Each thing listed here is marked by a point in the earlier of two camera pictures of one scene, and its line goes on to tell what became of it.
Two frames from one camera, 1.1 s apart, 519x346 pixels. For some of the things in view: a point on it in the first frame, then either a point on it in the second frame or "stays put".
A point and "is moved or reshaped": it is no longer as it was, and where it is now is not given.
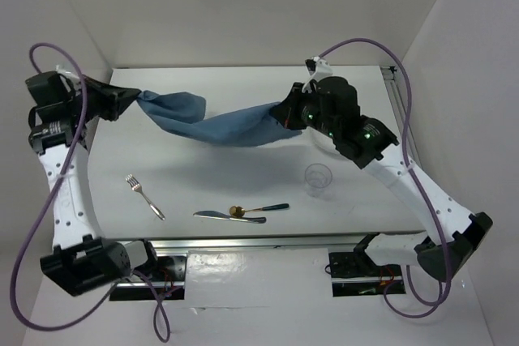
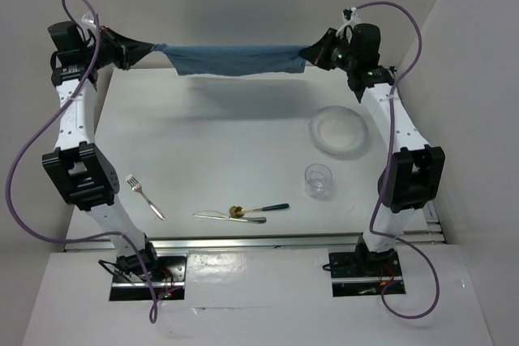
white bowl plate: [315, 151] is moved or reshaped
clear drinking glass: [318, 177] stays put
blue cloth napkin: [183, 114] -> [234, 60]
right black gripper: [282, 111] -> [318, 53]
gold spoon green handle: [238, 211] stays put
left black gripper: [115, 98] -> [126, 52]
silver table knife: [216, 215] stays put
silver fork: [136, 186] stays put
